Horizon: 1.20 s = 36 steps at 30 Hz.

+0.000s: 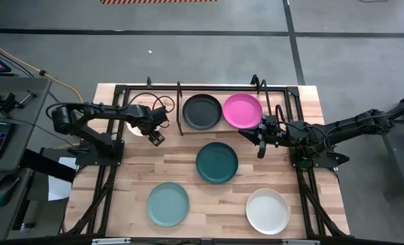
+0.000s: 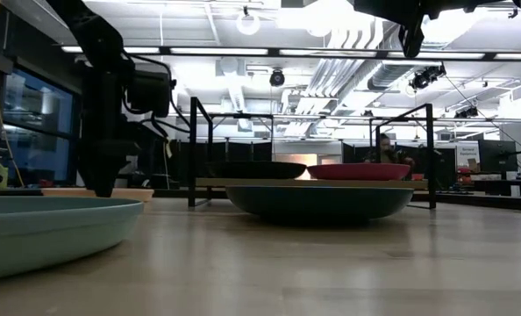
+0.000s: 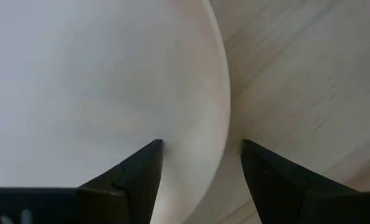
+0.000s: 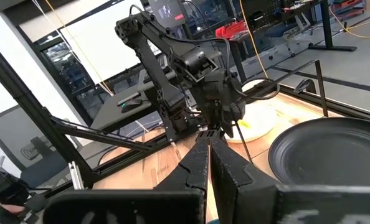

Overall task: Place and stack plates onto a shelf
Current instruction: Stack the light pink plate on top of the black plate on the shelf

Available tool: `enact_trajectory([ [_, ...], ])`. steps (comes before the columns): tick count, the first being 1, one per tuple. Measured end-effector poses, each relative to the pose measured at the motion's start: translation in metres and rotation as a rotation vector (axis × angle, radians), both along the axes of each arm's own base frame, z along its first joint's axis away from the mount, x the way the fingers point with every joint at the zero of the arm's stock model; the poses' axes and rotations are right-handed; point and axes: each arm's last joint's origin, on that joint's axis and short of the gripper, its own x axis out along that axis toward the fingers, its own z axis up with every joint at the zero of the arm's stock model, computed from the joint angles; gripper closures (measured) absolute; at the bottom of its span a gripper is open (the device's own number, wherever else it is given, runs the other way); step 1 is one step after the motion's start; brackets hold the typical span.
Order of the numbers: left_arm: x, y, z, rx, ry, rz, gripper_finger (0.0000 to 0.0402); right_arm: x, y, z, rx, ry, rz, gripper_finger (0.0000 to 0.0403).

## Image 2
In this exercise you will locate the black aluminium rig frame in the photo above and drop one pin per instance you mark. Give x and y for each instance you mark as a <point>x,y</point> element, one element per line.
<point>484,201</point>

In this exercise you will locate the dark teal plate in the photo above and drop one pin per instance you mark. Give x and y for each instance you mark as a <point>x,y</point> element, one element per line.
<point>319,204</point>

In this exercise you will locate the black background monitor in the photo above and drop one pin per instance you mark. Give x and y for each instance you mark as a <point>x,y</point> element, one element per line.
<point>498,155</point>

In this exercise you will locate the white printed sign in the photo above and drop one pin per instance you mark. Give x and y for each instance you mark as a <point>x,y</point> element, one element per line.
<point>467,153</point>

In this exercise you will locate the red bowl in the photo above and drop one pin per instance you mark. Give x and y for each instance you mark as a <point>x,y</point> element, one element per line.
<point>359,172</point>

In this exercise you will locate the black room partition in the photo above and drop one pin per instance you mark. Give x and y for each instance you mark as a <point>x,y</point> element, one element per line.
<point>243,151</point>

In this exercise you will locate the dark glass window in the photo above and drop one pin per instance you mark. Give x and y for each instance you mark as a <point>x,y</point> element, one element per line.
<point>37,127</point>

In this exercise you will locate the yellow-green small object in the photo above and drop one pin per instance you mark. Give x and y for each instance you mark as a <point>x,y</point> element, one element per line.
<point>1,175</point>

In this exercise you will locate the black ceiling spotlight cluster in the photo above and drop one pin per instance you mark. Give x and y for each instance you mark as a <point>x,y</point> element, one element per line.
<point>427,76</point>

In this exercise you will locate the black bowl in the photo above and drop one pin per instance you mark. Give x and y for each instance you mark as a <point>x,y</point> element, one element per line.
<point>256,170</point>

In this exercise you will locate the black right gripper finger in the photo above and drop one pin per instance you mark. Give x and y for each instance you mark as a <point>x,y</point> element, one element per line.
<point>412,39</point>

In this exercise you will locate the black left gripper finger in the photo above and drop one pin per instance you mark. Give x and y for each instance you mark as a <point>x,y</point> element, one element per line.
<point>99,180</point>
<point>111,180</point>

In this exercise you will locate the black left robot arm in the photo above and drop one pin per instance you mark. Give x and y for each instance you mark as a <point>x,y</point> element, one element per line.
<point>98,52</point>

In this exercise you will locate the silver ceiling air duct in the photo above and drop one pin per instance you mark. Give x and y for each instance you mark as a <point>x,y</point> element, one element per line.
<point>390,75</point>

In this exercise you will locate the light teal plate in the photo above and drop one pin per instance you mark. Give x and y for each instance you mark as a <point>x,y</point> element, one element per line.
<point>45,237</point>

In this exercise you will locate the peach pink plate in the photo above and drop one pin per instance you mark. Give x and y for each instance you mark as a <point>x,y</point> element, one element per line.
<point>131,194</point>

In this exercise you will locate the person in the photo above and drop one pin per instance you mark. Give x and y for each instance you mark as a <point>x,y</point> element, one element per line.
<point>387,151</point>

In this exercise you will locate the black metal rack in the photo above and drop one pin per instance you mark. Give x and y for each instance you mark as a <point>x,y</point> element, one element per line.
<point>330,183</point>

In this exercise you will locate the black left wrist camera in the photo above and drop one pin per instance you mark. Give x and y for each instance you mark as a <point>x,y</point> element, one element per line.
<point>148,94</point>

